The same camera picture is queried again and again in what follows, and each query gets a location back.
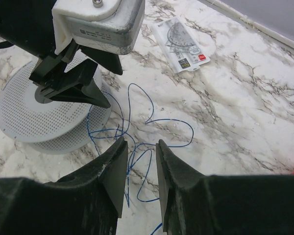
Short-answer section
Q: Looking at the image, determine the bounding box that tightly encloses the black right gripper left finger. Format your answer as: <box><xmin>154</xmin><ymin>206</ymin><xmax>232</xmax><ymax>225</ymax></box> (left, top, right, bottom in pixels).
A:
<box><xmin>0</xmin><ymin>138</ymin><xmax>128</xmax><ymax>235</ymax></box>

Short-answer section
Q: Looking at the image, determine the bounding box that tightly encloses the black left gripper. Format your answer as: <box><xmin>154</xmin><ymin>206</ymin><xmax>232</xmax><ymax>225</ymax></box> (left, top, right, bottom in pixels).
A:
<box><xmin>29</xmin><ymin>41</ymin><xmax>123</xmax><ymax>109</ymax></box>

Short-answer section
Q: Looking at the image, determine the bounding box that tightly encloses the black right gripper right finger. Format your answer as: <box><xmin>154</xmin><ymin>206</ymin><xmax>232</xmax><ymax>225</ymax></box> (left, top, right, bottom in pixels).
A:
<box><xmin>156</xmin><ymin>140</ymin><xmax>294</xmax><ymax>235</ymax></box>

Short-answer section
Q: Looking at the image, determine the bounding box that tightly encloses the thin blue cable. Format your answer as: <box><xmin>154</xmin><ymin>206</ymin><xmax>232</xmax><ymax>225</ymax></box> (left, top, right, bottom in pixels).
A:
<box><xmin>87</xmin><ymin>83</ymin><xmax>194</xmax><ymax>235</ymax></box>

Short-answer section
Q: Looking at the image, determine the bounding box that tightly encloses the white perforated cable spool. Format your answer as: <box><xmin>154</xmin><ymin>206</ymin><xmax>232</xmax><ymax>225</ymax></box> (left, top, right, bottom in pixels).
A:
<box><xmin>0</xmin><ymin>60</ymin><xmax>112</xmax><ymax>154</ymax></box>

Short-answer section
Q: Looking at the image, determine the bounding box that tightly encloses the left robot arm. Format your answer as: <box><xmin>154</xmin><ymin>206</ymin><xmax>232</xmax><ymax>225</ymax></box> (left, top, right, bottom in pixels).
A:
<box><xmin>0</xmin><ymin>0</ymin><xmax>123</xmax><ymax>109</ymax></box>

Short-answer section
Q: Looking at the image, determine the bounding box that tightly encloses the white packaged ruler set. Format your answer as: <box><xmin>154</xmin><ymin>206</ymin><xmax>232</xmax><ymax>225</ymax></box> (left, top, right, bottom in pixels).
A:
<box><xmin>150</xmin><ymin>17</ymin><xmax>210</xmax><ymax>73</ymax></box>

